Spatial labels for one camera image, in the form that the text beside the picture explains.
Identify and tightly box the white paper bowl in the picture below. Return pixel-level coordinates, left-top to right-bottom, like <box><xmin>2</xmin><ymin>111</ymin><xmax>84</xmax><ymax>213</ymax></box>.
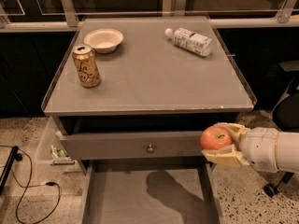
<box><xmin>84</xmin><ymin>28</ymin><xmax>123</xmax><ymax>54</ymax></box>

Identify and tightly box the red apple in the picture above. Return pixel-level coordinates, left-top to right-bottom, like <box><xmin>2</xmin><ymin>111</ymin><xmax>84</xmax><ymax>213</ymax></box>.
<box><xmin>200</xmin><ymin>126</ymin><xmax>233</xmax><ymax>150</ymax></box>

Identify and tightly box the grey drawer cabinet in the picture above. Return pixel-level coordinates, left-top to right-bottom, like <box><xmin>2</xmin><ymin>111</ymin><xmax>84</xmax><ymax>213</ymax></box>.
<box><xmin>41</xmin><ymin>15</ymin><xmax>258</xmax><ymax>173</ymax></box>

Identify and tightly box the black stand base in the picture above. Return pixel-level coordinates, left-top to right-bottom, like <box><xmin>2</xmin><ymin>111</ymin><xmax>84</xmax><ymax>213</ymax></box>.
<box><xmin>0</xmin><ymin>146</ymin><xmax>22</xmax><ymax>194</ymax></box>

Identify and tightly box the black office chair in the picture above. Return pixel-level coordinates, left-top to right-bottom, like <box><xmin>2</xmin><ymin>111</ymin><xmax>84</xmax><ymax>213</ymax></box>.
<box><xmin>263</xmin><ymin>60</ymin><xmax>299</xmax><ymax>197</ymax></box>

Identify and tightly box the metal railing post right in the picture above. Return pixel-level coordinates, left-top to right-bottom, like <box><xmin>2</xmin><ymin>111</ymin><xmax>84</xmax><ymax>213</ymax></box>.
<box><xmin>275</xmin><ymin>0</ymin><xmax>297</xmax><ymax>23</ymax></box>

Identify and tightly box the grey open bottom drawer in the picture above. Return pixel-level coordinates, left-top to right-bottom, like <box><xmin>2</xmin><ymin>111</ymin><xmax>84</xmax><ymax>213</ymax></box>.
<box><xmin>79</xmin><ymin>163</ymin><xmax>225</xmax><ymax>224</ymax></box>

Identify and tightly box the grey middle drawer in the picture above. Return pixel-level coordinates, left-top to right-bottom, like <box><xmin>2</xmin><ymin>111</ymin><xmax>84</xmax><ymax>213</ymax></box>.
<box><xmin>57</xmin><ymin>131</ymin><xmax>202</xmax><ymax>160</ymax></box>

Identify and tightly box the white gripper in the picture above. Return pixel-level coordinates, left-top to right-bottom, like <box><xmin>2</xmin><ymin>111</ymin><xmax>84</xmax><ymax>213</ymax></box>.
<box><xmin>202</xmin><ymin>122</ymin><xmax>278</xmax><ymax>173</ymax></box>

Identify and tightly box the clear plastic water bottle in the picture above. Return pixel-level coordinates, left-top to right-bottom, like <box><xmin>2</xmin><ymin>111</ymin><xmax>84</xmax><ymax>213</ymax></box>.
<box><xmin>164</xmin><ymin>28</ymin><xmax>212</xmax><ymax>57</ymax></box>

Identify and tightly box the clear plastic storage bin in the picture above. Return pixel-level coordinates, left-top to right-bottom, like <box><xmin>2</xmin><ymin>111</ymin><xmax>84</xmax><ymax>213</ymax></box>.
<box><xmin>35</xmin><ymin>118</ymin><xmax>80</xmax><ymax>172</ymax></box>

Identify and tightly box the metal railing post left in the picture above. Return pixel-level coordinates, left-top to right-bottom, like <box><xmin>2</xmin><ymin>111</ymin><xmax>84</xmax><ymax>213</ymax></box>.
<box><xmin>61</xmin><ymin>0</ymin><xmax>78</xmax><ymax>27</ymax></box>

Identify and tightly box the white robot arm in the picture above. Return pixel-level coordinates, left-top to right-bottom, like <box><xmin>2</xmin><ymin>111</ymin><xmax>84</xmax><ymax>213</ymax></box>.
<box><xmin>200</xmin><ymin>122</ymin><xmax>299</xmax><ymax>173</ymax></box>

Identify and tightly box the gold soda can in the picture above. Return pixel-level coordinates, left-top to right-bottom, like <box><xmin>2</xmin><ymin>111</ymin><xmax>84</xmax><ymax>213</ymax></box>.
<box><xmin>72</xmin><ymin>45</ymin><xmax>101</xmax><ymax>88</ymax></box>

